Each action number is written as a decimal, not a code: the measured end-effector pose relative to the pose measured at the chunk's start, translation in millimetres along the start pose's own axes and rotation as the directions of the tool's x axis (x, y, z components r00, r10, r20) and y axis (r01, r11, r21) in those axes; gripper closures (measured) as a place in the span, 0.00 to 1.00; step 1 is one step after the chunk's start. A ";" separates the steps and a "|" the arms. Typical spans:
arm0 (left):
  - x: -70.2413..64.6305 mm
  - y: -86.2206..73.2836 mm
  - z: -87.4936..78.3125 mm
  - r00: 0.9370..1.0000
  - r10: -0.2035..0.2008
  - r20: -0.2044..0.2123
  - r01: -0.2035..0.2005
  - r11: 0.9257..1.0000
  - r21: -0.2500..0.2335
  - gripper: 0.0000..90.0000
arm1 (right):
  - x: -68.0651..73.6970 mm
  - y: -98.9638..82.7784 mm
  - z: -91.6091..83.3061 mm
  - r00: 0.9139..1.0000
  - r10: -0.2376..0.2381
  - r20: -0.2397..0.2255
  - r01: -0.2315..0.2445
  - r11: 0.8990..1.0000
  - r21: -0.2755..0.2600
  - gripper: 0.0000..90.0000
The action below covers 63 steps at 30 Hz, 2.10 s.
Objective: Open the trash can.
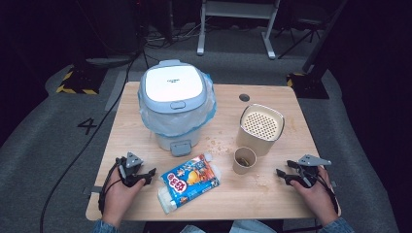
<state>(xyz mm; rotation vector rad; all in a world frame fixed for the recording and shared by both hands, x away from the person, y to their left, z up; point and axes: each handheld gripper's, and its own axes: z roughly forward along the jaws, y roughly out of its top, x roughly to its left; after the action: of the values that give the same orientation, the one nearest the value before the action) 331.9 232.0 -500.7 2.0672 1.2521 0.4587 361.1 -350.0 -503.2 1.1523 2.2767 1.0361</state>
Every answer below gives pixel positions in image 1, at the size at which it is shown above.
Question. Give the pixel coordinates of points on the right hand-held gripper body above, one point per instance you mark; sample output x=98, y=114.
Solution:
x=307, y=173

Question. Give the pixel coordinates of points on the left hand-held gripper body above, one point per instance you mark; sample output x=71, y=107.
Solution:
x=129, y=168

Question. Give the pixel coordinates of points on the blue snack packet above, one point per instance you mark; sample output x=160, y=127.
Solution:
x=191, y=181

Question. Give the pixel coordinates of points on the beige canister with strainer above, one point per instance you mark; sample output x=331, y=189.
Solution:
x=252, y=142

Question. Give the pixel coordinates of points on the dark tea residue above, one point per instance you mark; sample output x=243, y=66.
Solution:
x=243, y=161

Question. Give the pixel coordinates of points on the beige paper cup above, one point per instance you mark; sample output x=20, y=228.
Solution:
x=240, y=168

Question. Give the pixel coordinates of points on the white pedal trash can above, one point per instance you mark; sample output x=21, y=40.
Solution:
x=173, y=84

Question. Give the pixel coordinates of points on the person's right hand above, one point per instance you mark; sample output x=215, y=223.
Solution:
x=320, y=200

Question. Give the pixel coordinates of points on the person's left hand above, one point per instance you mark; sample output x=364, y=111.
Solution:
x=118, y=200

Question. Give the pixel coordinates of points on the grey tape piece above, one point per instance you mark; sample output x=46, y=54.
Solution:
x=94, y=190

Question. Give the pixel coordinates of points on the clear blue-edged bin liner bag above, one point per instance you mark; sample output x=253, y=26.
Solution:
x=171, y=123

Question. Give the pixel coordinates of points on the grey floor tape strip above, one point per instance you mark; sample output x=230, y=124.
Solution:
x=118, y=90

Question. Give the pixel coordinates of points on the black tripod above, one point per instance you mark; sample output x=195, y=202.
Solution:
x=301, y=32

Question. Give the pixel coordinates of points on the white metal desk frame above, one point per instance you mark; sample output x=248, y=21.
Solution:
x=238, y=9

